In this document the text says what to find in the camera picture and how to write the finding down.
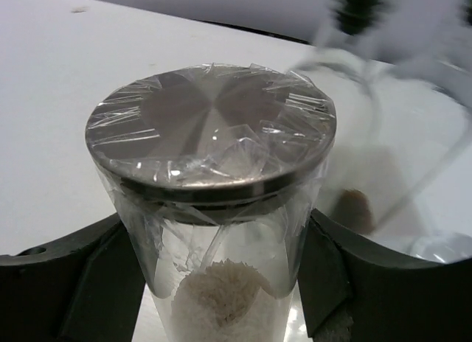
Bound silver cone cap grinder bottle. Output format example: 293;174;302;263
85;63;336;341

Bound square glass bottle gold spout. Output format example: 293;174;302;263
296;0;471;264

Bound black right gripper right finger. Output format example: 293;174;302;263
298;209;471;341

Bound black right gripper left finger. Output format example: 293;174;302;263
1;214;145;341

